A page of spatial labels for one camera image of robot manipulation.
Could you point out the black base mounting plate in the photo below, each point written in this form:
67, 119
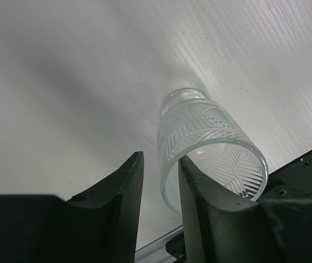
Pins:
293, 181

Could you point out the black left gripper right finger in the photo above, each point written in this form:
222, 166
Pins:
220, 226

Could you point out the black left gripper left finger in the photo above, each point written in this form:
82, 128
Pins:
99, 224

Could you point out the clear ribbed glass tumbler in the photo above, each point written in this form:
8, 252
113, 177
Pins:
193, 125

